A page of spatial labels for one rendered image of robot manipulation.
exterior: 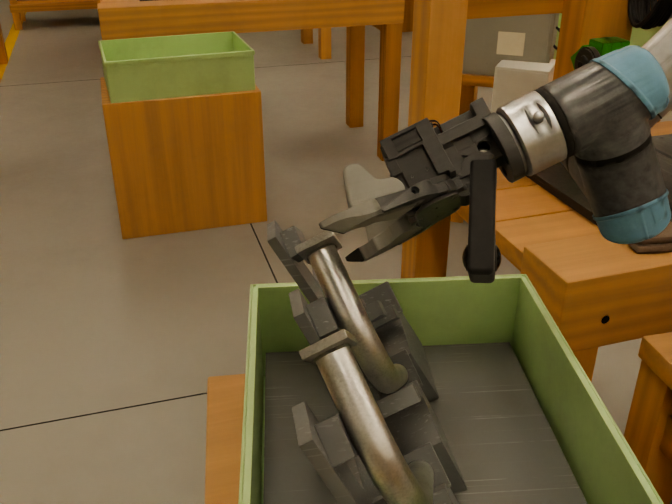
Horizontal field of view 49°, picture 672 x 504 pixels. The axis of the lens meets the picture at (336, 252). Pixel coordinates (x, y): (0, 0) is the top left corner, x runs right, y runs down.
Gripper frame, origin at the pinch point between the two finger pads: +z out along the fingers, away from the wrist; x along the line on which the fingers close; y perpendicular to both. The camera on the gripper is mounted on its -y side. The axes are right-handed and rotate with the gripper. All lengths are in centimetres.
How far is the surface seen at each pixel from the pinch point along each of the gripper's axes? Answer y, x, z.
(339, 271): -2.2, 1.0, 0.4
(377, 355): -11.0, -0.9, 0.7
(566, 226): 5, -75, -38
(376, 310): -3.4, -20.8, -0.1
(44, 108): 280, -357, 163
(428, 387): -14.0, -32.9, -1.4
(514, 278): -4.5, -41.1, -19.8
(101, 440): 18, -138, 96
